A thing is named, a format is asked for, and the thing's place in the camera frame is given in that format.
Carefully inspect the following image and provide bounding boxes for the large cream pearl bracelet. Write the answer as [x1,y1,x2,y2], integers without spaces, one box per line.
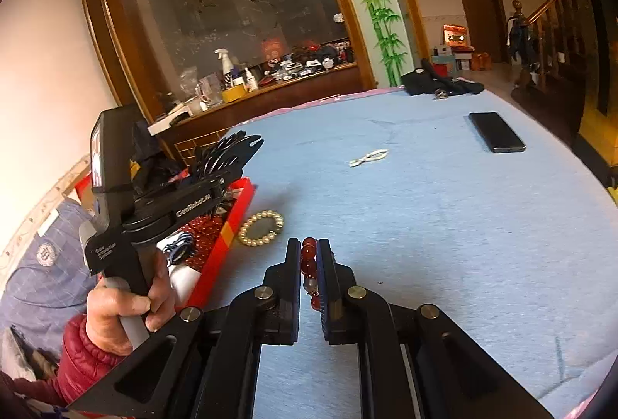
[238,209,286,249]

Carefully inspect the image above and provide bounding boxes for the red bead bracelet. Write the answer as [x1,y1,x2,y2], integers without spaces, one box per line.
[299,236,323,312]

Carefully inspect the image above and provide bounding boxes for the small white pearl bracelet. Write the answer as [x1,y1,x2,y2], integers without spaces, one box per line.
[348,148,390,169]

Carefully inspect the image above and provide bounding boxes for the red polka dot scrunchie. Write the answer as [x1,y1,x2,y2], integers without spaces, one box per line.
[182,215,225,271]

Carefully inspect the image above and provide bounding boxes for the person's left hand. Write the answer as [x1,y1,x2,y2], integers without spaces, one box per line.
[85,249,176,356]

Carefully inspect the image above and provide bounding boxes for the wooden counter ledge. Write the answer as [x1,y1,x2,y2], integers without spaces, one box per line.
[157,63,376,164]

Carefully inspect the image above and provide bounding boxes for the red white tray box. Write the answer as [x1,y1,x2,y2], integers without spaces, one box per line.
[80,174,255,306]

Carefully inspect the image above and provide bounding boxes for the white spray bottle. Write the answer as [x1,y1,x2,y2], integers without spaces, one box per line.
[215,48,234,90]

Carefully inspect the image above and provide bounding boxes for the black smartphone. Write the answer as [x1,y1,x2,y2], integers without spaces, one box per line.
[468,112,526,153]

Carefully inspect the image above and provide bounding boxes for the keys on bed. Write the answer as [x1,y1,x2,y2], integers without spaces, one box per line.
[434,90,448,100]

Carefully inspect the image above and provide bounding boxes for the black folded garment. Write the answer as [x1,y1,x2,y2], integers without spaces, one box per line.
[401,58,485,97]

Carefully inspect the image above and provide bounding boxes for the wooden stair railing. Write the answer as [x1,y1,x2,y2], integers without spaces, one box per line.
[506,0,581,92]

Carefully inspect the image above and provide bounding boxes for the brown wooden door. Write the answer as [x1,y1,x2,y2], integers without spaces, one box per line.
[461,0,509,63]

